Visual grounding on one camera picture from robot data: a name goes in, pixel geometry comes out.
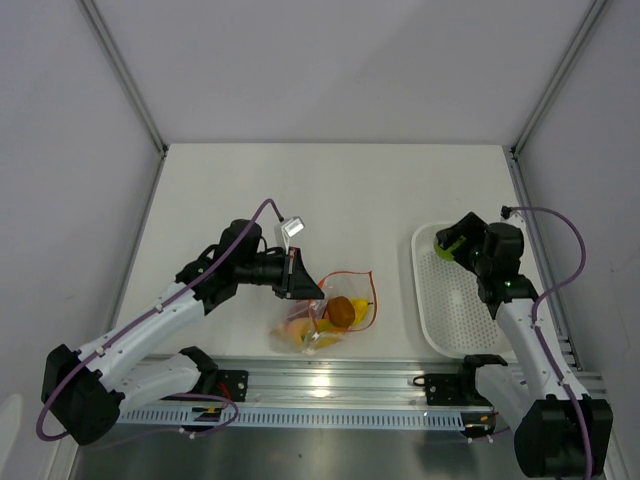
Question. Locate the clear orange zip top bag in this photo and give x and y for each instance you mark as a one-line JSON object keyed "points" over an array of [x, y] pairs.
{"points": [[350, 284]]}

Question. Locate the green apple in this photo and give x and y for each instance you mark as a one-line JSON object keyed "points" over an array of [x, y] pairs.
{"points": [[447, 254]]}

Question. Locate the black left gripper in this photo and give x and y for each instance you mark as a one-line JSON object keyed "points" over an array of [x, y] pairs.
{"points": [[296, 284]]}

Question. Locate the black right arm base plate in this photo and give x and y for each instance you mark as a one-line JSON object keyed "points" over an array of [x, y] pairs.
{"points": [[449, 390]]}

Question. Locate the aluminium frame post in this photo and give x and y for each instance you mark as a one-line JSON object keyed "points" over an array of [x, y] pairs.
{"points": [[571, 54], [108, 45]]}

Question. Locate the brown kiwi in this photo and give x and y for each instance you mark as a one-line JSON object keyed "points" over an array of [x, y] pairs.
{"points": [[340, 312]]}

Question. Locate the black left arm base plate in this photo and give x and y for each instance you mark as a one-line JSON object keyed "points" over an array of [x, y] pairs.
{"points": [[231, 384]]}

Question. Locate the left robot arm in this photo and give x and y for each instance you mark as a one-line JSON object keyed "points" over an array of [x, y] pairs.
{"points": [[89, 388]]}

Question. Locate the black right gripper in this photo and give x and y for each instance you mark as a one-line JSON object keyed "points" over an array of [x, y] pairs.
{"points": [[470, 226]]}

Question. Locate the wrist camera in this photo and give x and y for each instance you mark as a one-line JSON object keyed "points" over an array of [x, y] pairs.
{"points": [[512, 215], [286, 229]]}

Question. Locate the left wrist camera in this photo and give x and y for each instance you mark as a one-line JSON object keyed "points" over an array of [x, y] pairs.
{"points": [[286, 229]]}

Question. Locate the small yellow orange fruit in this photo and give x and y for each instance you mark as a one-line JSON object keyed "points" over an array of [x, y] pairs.
{"points": [[323, 334]]}

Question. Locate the left aluminium frame post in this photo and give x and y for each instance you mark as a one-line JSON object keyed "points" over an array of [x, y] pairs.
{"points": [[108, 45]]}

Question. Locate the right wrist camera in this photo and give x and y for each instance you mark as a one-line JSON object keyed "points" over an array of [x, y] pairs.
{"points": [[512, 215]]}

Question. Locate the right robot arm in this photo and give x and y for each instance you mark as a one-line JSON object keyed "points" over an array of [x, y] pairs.
{"points": [[559, 429]]}

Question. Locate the right aluminium frame post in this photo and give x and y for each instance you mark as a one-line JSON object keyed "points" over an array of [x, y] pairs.
{"points": [[571, 54]]}

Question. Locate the white perforated plastic basket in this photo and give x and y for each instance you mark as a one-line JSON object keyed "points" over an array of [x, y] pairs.
{"points": [[453, 320]]}

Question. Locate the white slotted cable duct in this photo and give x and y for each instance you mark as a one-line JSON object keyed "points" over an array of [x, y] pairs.
{"points": [[296, 418]]}

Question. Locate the aluminium front rail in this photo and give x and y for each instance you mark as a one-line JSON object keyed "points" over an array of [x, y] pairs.
{"points": [[309, 382]]}

